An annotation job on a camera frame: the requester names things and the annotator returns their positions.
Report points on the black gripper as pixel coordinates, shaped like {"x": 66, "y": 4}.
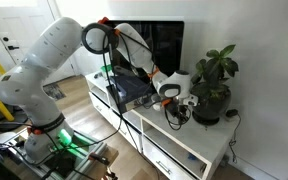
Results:
{"x": 175, "y": 106}

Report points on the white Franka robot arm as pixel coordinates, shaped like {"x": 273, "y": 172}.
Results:
{"x": 34, "y": 83}

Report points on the white tv cabinet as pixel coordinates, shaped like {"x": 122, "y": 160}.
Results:
{"x": 197, "y": 140}

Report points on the green plant in black pot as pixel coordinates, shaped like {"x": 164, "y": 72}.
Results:
{"x": 214, "y": 100}

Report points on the small blue object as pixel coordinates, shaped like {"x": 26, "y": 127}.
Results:
{"x": 192, "y": 156}

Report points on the black power adapter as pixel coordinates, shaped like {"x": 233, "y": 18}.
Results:
{"x": 232, "y": 113}

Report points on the grey printer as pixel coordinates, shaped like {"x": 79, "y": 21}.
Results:
{"x": 130, "y": 86}

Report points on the black flat screen television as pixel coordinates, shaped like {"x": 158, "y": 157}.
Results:
{"x": 167, "y": 43}

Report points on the green plastic bin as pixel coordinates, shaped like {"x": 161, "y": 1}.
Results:
{"x": 106, "y": 68}

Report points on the black bar clamp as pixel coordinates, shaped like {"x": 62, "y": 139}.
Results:
{"x": 99, "y": 159}

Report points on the dark patterned doormat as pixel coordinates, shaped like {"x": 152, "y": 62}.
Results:
{"x": 54, "y": 92}

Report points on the white door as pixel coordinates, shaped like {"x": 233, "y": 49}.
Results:
{"x": 4, "y": 20}

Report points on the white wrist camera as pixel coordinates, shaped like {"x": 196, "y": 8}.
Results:
{"x": 190, "y": 100}

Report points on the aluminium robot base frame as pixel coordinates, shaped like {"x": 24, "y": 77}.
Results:
{"x": 84, "y": 150}

